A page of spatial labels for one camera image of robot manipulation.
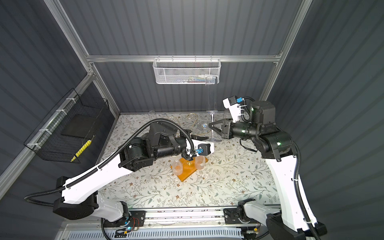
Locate floral table mat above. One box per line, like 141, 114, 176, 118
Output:
95, 112, 281, 210

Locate clear flute glass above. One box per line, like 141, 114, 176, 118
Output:
205, 75, 223, 143
171, 160, 184, 176
148, 111, 157, 120
198, 120, 211, 133
195, 156, 206, 170

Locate items in white basket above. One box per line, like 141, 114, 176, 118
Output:
175, 75, 219, 85

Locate black wire wall basket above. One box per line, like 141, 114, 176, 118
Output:
24, 91, 110, 164

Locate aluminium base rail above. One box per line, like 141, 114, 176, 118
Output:
56, 206, 272, 240

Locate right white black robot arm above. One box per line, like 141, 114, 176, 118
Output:
209, 96, 328, 240

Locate clear flute glass front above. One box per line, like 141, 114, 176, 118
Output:
171, 160, 184, 176

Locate gold wire glass rack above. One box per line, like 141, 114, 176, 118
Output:
165, 113, 210, 166

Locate left black corrugated cable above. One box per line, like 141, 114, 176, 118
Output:
23, 118, 196, 208

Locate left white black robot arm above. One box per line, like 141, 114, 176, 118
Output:
53, 119, 214, 226

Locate white mesh wall basket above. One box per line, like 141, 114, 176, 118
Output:
153, 59, 222, 85

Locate yellow black striped tool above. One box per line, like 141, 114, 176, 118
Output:
71, 140, 92, 163

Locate orange wooden rack base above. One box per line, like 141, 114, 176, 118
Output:
171, 157, 208, 182

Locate black pad in basket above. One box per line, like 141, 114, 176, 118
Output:
61, 115, 96, 139

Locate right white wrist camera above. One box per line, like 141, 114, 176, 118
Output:
223, 96, 244, 123

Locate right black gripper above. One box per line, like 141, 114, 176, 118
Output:
208, 117, 257, 141

